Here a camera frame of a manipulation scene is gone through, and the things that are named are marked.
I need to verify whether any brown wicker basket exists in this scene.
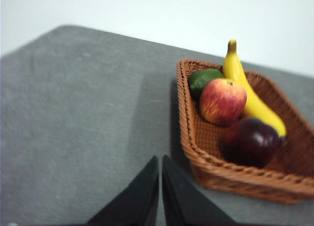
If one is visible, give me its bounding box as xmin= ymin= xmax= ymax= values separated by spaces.
xmin=176 ymin=58 xmax=314 ymax=205

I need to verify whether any yellow banana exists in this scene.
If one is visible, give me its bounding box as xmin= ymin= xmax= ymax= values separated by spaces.
xmin=222 ymin=39 xmax=288 ymax=138

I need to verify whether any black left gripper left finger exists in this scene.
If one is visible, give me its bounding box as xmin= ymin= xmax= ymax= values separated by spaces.
xmin=87 ymin=156 xmax=159 ymax=226

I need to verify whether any red yellow apple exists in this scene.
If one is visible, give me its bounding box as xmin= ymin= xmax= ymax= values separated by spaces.
xmin=199 ymin=78 xmax=247 ymax=126

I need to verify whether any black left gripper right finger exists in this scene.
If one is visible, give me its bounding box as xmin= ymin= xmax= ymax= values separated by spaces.
xmin=160 ymin=154 xmax=236 ymax=226

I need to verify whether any dark red plum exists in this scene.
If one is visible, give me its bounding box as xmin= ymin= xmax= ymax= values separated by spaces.
xmin=222 ymin=117 xmax=282 ymax=169

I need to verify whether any green avocado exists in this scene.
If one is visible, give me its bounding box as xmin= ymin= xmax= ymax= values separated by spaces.
xmin=188 ymin=69 xmax=225 ymax=101

